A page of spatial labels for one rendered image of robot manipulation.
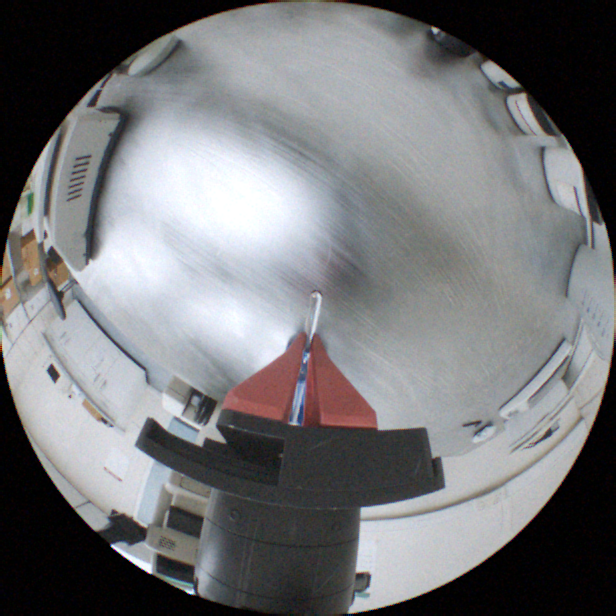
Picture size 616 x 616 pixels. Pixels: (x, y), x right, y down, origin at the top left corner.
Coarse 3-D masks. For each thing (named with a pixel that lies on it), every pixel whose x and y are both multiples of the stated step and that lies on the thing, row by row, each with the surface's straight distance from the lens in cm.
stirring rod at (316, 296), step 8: (312, 296) 10; (320, 296) 10; (312, 304) 10; (320, 304) 10; (312, 312) 10; (312, 320) 11; (312, 328) 11; (304, 336) 12; (312, 336) 12; (304, 344) 12; (304, 352) 12; (304, 360) 13; (304, 368) 14; (304, 376) 14; (304, 384) 16; (296, 392) 16; (296, 400) 17; (296, 408) 19; (296, 416) 20
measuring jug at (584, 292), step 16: (576, 256) 39; (592, 256) 39; (576, 272) 38; (592, 272) 38; (608, 272) 38; (576, 288) 38; (592, 288) 37; (608, 288) 37; (576, 304) 40; (592, 304) 37; (608, 304) 36; (592, 320) 38; (608, 320) 36; (608, 336) 37; (608, 352) 38
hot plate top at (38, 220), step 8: (56, 136) 22; (48, 144) 22; (48, 152) 22; (40, 160) 26; (48, 160) 22; (40, 168) 25; (48, 168) 23; (40, 176) 23; (40, 184) 23; (40, 192) 23; (40, 200) 24; (40, 208) 24; (40, 216) 24; (40, 224) 25; (40, 232) 25; (40, 240) 26
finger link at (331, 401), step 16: (320, 352) 10; (320, 368) 9; (336, 368) 9; (320, 384) 8; (336, 384) 8; (304, 400) 13; (320, 400) 7; (336, 400) 7; (352, 400) 7; (304, 416) 12; (320, 416) 6; (336, 416) 6; (352, 416) 6; (368, 416) 7; (208, 448) 11; (224, 448) 11
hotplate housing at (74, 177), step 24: (96, 96) 30; (72, 120) 23; (96, 120) 22; (120, 120) 24; (72, 144) 22; (96, 144) 23; (72, 168) 23; (96, 168) 25; (48, 192) 26; (72, 192) 24; (96, 192) 27; (48, 216) 26; (72, 216) 26; (72, 240) 28; (72, 264) 30
